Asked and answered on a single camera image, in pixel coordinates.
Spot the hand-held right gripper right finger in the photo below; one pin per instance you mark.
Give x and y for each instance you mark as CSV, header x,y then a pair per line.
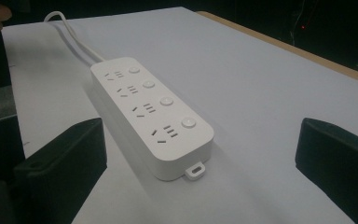
x,y
338,161

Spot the white power strip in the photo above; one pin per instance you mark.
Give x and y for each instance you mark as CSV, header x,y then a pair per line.
x,y
155,115

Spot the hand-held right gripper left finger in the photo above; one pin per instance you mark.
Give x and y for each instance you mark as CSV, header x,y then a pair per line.
x,y
65,168

